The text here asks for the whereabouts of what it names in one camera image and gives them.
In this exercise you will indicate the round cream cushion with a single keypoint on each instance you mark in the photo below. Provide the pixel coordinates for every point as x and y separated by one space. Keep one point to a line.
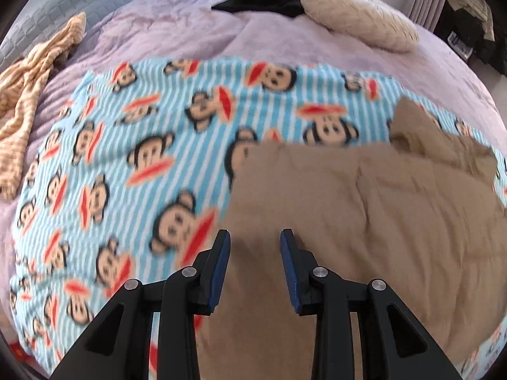
356 16

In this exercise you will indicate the black hanging coat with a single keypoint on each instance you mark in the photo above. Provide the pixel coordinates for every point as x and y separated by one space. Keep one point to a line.
487 51

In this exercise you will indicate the printed box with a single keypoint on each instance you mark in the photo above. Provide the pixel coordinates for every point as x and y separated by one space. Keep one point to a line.
459 45

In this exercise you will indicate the monkey printed striped blanket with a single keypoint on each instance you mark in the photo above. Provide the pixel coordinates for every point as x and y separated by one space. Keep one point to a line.
119 190

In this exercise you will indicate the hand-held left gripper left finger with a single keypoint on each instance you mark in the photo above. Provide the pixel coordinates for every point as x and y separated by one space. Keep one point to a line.
222 265

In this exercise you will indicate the purple bedspread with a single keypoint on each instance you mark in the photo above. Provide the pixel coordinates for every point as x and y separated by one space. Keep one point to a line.
198 35

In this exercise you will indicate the cream hanging jacket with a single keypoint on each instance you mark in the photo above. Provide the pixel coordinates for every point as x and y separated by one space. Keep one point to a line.
471 4

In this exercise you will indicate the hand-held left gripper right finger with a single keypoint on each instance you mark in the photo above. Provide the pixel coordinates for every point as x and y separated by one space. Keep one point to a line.
289 269

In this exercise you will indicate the beige puffer jacket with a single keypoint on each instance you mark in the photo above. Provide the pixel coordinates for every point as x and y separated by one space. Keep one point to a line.
376 213

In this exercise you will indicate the grey quilted headboard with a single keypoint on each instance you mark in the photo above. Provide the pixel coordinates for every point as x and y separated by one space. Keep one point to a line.
59 12

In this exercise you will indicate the beige striped garment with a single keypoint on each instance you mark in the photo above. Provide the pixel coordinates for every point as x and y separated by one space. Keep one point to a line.
23 87

